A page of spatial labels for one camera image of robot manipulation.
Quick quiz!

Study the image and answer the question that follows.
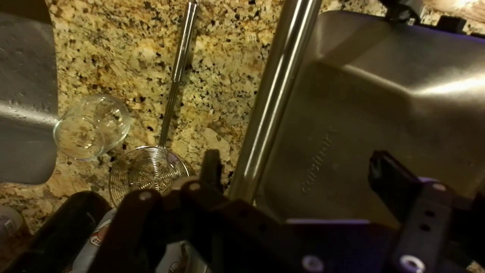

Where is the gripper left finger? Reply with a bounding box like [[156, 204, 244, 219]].
[[89, 149, 323, 273]]

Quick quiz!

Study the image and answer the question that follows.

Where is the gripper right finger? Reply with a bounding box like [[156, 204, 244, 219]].
[[369, 150, 485, 273]]

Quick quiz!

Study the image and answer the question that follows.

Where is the toaster oven door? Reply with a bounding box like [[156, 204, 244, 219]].
[[256, 11, 485, 229]]

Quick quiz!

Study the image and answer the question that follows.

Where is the stainless steel toaster oven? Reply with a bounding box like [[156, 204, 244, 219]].
[[227, 0, 485, 229]]

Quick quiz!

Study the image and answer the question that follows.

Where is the white packet with red label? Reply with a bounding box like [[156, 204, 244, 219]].
[[70, 208, 210, 273]]

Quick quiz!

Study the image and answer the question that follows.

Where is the clear glass bowl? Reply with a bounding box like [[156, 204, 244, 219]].
[[53, 94, 132, 161]]

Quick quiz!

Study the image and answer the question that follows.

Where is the clear glass jar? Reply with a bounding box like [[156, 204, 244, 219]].
[[0, 206, 25, 243]]

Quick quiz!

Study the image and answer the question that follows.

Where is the grey sink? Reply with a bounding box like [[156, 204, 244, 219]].
[[0, 11, 59, 186]]

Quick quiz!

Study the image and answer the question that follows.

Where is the wire skimmer with metal handle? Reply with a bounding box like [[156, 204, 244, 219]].
[[108, 0, 200, 207]]

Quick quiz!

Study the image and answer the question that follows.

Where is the toaster oven door handle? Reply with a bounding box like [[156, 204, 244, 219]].
[[227, 0, 323, 204]]

